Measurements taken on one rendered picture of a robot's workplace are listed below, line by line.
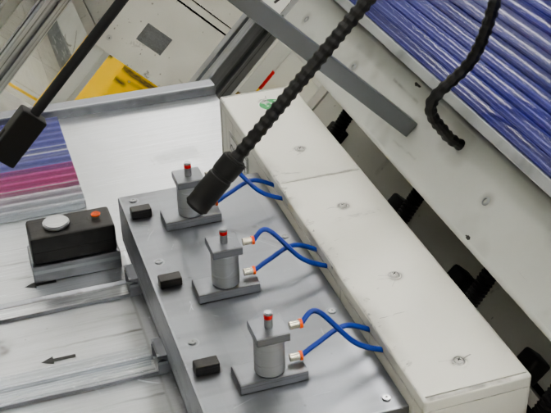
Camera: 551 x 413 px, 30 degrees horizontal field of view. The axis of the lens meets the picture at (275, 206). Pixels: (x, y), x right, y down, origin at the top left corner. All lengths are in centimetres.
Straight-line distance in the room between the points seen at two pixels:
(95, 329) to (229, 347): 17
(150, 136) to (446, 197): 46
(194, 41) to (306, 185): 120
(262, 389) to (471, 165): 25
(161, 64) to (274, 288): 131
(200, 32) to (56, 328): 126
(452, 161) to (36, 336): 37
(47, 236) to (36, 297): 5
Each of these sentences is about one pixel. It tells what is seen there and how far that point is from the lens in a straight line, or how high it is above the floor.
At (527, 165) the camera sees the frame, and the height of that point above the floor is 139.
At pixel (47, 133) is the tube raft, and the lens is 118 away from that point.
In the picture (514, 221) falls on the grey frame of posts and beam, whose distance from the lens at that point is 76.
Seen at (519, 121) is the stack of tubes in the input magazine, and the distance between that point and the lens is 77.
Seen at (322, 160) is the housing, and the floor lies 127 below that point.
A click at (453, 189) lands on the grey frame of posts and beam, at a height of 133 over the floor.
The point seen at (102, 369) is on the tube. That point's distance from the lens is 83.
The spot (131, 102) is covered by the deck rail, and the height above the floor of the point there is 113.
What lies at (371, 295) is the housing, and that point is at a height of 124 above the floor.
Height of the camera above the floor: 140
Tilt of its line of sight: 12 degrees down
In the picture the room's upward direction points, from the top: 40 degrees clockwise
